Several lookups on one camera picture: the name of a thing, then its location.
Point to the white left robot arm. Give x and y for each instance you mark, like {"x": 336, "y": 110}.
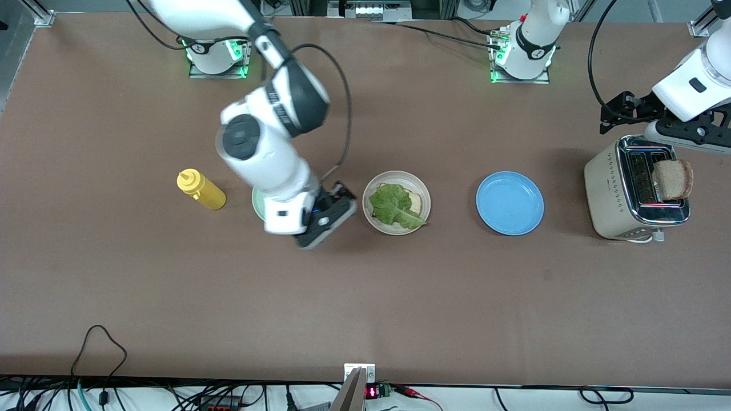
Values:
{"x": 694, "y": 85}

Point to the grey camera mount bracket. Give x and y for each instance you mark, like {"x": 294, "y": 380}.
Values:
{"x": 354, "y": 388}

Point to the pale green round plate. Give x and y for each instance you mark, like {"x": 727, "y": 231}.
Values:
{"x": 258, "y": 205}

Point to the pale white bread slice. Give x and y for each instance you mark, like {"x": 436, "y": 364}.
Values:
{"x": 417, "y": 202}

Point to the red LED display module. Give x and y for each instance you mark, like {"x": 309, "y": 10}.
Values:
{"x": 372, "y": 393}

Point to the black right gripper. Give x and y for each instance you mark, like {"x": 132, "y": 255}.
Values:
{"x": 326, "y": 201}

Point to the black box with lights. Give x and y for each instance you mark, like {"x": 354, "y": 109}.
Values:
{"x": 368, "y": 10}

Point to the beige round plate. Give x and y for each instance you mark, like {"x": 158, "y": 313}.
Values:
{"x": 397, "y": 231}

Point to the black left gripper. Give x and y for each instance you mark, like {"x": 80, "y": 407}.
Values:
{"x": 640, "y": 109}

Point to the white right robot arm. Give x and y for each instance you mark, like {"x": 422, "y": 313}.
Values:
{"x": 268, "y": 160}

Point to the blue round plate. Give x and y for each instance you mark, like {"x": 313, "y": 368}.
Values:
{"x": 510, "y": 203}

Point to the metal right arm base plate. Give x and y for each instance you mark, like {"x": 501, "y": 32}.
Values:
{"x": 217, "y": 75}

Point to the beige and chrome toaster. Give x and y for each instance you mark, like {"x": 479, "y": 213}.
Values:
{"x": 605, "y": 194}

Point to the aluminium frame post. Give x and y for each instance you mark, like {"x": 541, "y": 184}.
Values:
{"x": 699, "y": 25}
{"x": 41, "y": 14}

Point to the green lettuce leaf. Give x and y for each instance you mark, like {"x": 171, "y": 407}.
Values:
{"x": 394, "y": 205}

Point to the brown crusted bread slice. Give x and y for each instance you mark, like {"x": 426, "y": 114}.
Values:
{"x": 674, "y": 180}

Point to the yellow squeeze sauce bottle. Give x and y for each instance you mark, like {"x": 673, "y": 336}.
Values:
{"x": 208, "y": 197}

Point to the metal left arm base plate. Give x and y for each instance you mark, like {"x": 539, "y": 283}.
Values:
{"x": 519, "y": 81}

